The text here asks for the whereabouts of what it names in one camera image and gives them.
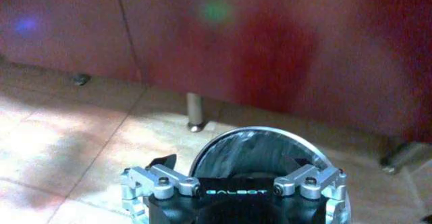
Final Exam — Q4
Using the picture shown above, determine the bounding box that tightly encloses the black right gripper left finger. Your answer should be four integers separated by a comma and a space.
120, 154, 200, 224

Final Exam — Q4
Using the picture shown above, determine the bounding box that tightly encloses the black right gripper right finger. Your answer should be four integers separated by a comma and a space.
273, 155, 348, 224

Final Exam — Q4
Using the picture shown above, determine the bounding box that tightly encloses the round silver-rimmed trash bin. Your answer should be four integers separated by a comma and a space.
189, 126, 352, 224

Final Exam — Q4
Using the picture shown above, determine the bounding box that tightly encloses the black trash bin liner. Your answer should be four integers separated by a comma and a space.
195, 130, 324, 179

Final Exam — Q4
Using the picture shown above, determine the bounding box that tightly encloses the grey metal cabinet leg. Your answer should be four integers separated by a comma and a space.
380, 141, 432, 175

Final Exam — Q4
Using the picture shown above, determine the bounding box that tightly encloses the silver cabinet leg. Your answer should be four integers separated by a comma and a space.
185, 92, 205, 133

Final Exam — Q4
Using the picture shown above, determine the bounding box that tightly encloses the dark round cabinet foot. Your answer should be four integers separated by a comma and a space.
72, 73, 92, 86

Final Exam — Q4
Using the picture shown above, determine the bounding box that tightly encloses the red wooden cabinet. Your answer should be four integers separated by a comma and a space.
0, 0, 432, 144

